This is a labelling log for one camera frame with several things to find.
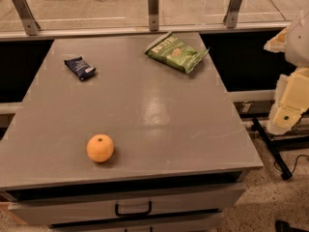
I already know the right metal railing bracket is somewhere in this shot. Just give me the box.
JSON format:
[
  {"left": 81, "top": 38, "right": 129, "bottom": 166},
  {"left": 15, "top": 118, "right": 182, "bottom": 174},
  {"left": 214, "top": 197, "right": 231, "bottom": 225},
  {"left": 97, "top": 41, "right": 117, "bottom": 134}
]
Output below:
[{"left": 223, "top": 0, "right": 242, "bottom": 28}]

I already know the middle metal railing bracket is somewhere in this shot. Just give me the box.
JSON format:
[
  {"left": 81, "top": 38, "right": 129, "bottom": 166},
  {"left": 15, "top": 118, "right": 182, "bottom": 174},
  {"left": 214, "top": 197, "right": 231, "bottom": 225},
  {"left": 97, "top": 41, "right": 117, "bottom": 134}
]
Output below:
[{"left": 148, "top": 0, "right": 159, "bottom": 31}]

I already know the metal railing bracket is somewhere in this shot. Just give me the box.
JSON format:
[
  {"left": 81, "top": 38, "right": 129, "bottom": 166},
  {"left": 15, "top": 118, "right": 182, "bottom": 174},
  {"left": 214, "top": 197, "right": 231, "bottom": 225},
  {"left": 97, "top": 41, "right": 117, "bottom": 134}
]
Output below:
[
  {"left": 148, "top": 0, "right": 159, "bottom": 31},
  {"left": 12, "top": 0, "right": 41, "bottom": 36},
  {"left": 223, "top": 0, "right": 242, "bottom": 28}
]

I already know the orange fruit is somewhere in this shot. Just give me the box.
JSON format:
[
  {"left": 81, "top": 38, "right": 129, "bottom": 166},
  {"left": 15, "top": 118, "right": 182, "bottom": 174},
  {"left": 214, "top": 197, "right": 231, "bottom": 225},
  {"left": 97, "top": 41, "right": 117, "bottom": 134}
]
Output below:
[{"left": 86, "top": 134, "right": 114, "bottom": 162}]

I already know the left metal railing bracket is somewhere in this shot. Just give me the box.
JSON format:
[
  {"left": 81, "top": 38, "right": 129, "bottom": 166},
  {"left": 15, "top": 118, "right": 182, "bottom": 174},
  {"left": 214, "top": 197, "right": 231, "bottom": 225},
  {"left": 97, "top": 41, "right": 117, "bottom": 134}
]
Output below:
[{"left": 12, "top": 0, "right": 41, "bottom": 36}]

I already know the black stand leg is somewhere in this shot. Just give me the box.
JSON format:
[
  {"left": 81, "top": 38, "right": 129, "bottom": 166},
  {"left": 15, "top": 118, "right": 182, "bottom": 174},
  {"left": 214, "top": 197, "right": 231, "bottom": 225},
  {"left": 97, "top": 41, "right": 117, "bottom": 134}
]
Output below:
[{"left": 251, "top": 118, "right": 293, "bottom": 181}]

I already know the lower grey drawer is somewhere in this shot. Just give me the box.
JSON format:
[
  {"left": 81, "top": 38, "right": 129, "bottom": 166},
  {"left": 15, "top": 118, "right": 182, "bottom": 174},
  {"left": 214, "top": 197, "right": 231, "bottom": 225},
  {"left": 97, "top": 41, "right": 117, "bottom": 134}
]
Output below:
[{"left": 50, "top": 213, "right": 224, "bottom": 232}]

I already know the grey drawer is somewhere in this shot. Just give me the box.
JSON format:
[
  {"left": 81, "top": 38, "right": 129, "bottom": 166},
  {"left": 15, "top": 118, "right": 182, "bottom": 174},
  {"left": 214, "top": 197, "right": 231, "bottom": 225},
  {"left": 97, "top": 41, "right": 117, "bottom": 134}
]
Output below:
[
  {"left": 9, "top": 183, "right": 245, "bottom": 225},
  {"left": 50, "top": 213, "right": 224, "bottom": 232}
]

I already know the horizontal metal rail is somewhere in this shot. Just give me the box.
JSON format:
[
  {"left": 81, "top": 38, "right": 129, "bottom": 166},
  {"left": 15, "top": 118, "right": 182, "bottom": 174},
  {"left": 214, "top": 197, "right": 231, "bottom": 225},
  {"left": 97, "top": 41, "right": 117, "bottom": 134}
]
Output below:
[{"left": 0, "top": 20, "right": 291, "bottom": 42}]

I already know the green jalapeno chip bag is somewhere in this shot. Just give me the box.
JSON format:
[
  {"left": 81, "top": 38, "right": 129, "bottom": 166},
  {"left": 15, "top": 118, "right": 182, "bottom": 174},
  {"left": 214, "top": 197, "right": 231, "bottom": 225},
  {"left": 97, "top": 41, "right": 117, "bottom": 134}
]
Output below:
[{"left": 145, "top": 32, "right": 209, "bottom": 73}]

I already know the upper grey drawer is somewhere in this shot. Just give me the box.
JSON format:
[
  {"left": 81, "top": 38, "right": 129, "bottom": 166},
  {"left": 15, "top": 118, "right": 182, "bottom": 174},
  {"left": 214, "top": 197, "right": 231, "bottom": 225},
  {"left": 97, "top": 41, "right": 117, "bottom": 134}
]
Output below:
[{"left": 9, "top": 183, "right": 245, "bottom": 225}]

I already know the black floor cable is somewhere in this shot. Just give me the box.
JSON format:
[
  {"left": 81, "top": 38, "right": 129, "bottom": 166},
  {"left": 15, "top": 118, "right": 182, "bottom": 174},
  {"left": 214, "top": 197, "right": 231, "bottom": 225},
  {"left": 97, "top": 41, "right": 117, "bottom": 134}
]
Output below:
[{"left": 273, "top": 154, "right": 309, "bottom": 176}]

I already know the blue rxbar blueberry wrapper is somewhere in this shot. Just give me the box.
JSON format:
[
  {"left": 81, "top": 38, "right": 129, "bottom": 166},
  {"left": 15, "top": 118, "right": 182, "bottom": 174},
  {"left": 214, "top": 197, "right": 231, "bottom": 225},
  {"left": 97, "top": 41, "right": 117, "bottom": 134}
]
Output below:
[{"left": 64, "top": 57, "right": 96, "bottom": 81}]

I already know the black drawer handle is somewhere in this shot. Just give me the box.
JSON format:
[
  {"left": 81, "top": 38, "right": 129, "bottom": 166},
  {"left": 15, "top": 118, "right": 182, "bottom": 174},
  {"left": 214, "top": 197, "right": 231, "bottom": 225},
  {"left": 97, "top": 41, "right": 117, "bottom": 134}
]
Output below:
[{"left": 114, "top": 201, "right": 153, "bottom": 218}]

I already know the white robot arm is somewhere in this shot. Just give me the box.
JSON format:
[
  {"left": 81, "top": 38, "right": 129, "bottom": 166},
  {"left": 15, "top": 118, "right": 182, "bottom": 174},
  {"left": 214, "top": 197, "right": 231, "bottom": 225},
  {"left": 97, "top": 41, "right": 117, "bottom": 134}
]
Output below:
[{"left": 264, "top": 11, "right": 309, "bottom": 135}]

